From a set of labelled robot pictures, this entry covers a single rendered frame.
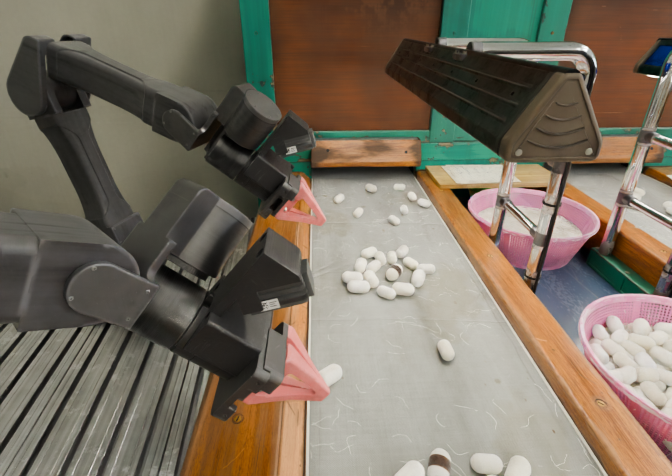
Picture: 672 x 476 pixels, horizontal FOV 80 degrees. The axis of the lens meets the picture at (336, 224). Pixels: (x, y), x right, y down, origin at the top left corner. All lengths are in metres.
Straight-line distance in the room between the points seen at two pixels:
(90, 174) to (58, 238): 0.49
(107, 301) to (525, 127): 0.33
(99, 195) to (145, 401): 0.34
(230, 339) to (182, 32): 1.71
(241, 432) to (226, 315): 0.17
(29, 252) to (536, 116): 0.35
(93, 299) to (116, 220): 0.50
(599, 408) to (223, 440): 0.40
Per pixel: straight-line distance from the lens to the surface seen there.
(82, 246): 0.29
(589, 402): 0.56
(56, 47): 0.73
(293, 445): 0.47
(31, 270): 0.29
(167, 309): 0.34
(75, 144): 0.77
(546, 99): 0.36
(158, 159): 2.08
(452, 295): 0.70
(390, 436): 0.50
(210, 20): 1.93
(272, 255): 0.30
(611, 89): 1.37
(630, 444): 0.54
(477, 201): 1.03
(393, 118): 1.14
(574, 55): 0.62
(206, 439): 0.48
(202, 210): 0.34
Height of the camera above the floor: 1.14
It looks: 27 degrees down
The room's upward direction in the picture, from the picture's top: straight up
